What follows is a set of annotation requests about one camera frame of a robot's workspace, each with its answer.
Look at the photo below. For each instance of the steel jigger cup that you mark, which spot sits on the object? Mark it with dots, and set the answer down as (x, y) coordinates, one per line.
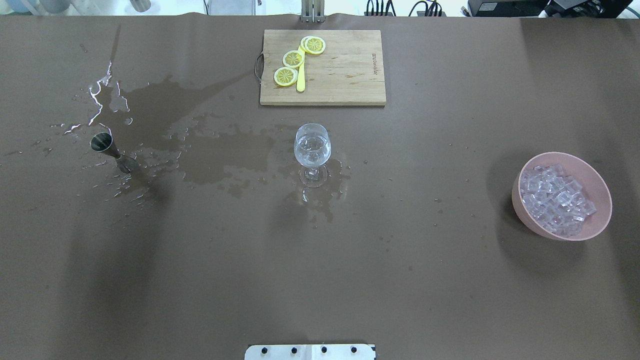
(104, 143)

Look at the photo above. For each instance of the clear wine glass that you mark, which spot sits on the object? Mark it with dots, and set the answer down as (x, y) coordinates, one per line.
(312, 150)

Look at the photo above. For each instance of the clear ice cubes pile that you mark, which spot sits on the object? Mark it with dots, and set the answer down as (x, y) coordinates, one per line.
(555, 199)

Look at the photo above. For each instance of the yellow plastic knife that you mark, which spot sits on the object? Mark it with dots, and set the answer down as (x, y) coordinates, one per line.
(300, 85)

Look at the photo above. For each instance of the lemon slice lower left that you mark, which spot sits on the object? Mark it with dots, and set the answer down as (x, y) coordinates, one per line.
(285, 76)

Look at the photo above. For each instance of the wooden cutting board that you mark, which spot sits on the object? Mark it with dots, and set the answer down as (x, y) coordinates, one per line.
(350, 71)

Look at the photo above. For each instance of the lemon slice middle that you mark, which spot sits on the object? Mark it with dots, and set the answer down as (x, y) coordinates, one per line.
(293, 59)

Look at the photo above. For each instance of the pink bowl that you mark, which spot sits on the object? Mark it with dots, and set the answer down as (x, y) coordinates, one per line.
(596, 191)

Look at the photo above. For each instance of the aluminium frame post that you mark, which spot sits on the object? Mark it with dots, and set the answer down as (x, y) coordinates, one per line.
(312, 11)

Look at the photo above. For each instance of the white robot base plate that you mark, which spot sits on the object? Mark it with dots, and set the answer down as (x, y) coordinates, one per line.
(331, 351)

